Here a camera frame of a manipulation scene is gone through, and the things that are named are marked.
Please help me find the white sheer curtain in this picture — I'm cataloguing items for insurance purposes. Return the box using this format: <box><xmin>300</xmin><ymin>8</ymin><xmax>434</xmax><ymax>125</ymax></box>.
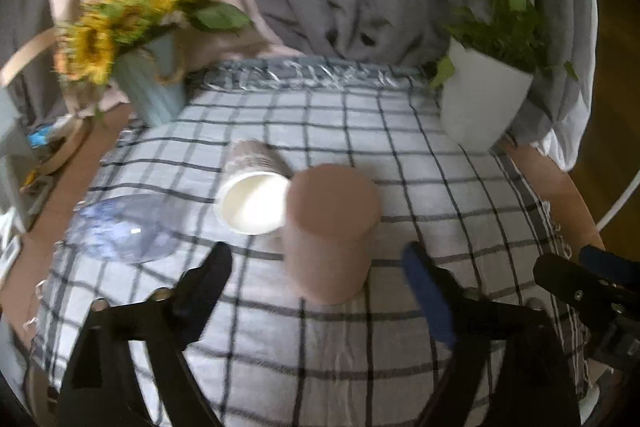
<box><xmin>537</xmin><ymin>0</ymin><xmax>599</xmax><ymax>172</ymax></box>

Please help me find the light blue ribbed vase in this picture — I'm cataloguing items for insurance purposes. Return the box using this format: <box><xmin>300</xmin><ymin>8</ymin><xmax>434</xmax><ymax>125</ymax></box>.
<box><xmin>113</xmin><ymin>30</ymin><xmax>186</xmax><ymax>128</ymax></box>

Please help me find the white ring lamp stand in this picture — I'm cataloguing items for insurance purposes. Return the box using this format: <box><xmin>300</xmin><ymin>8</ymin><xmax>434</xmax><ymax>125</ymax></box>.
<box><xmin>596</xmin><ymin>169</ymin><xmax>640</xmax><ymax>232</ymax></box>

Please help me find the white plant pot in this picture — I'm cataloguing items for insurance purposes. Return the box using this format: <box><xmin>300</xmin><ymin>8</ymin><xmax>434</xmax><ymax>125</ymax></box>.
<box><xmin>440</xmin><ymin>39</ymin><xmax>534</xmax><ymax>153</ymax></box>

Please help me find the pink plastic cup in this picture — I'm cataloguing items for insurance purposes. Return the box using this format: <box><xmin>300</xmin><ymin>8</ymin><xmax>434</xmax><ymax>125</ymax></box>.
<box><xmin>282</xmin><ymin>164</ymin><xmax>382</xmax><ymax>306</ymax></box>

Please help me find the checkered tablecloth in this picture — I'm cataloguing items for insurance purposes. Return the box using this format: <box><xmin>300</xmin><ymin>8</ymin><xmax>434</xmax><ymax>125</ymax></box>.
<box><xmin>24</xmin><ymin>56</ymin><xmax>597</xmax><ymax>427</ymax></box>

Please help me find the white paper cup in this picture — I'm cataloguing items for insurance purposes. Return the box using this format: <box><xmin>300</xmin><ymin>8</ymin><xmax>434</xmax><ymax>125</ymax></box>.
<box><xmin>214</xmin><ymin>140</ymin><xmax>291</xmax><ymax>236</ymax></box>

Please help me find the sunflower bouquet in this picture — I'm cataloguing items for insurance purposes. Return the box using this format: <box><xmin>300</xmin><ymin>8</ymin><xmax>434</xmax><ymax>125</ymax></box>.
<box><xmin>54</xmin><ymin>0</ymin><xmax>253</xmax><ymax>86</ymax></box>

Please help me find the wooden table lamp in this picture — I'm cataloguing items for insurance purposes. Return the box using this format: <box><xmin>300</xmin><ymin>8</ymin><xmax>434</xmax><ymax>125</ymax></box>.
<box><xmin>1</xmin><ymin>27</ymin><xmax>92</xmax><ymax>176</ymax></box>

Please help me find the green potted plant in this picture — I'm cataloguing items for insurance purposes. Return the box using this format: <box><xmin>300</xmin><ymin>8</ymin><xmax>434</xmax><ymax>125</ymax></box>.
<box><xmin>440</xmin><ymin>0</ymin><xmax>579</xmax><ymax>80</ymax></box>

